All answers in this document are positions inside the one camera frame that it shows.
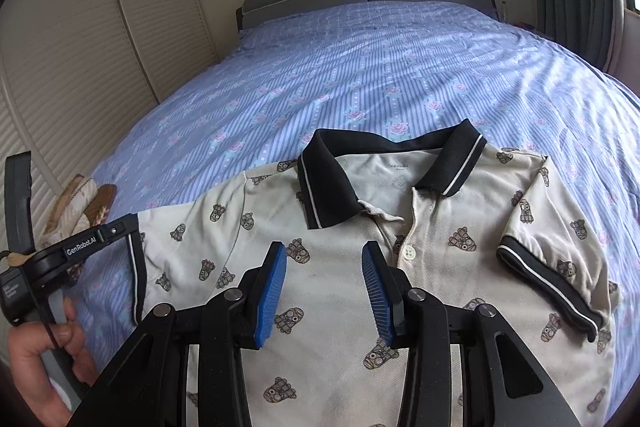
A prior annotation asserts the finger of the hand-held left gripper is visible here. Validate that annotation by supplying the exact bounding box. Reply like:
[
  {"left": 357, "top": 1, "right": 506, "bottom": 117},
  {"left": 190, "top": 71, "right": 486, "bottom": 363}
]
[{"left": 100, "top": 213, "right": 140, "bottom": 248}]

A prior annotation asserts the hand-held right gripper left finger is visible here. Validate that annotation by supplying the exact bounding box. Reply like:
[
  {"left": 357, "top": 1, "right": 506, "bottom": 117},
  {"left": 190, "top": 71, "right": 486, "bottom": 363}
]
[{"left": 67, "top": 241, "right": 289, "bottom": 427}]

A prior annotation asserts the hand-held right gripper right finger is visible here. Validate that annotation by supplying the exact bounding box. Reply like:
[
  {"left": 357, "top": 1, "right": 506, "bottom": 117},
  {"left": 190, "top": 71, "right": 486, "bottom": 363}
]
[{"left": 361, "top": 241, "right": 583, "bottom": 427}]

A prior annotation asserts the person's left hand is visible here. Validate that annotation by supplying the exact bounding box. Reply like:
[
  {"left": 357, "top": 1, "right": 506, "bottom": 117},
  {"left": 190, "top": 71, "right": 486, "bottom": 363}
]
[{"left": 7, "top": 296, "right": 98, "bottom": 426}]

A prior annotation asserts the cream printed polo shirt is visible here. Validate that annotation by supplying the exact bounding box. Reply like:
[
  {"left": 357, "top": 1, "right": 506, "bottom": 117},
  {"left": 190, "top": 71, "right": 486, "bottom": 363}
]
[{"left": 122, "top": 118, "right": 621, "bottom": 427}]

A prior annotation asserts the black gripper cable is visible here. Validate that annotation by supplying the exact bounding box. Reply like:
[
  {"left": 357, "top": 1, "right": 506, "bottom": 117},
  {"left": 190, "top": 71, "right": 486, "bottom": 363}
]
[{"left": 27, "top": 274, "right": 68, "bottom": 350}]

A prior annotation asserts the bed with blue floral sheet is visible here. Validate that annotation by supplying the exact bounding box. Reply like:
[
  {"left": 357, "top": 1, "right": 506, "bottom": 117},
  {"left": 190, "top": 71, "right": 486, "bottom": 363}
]
[{"left": 75, "top": 0, "right": 640, "bottom": 410}]

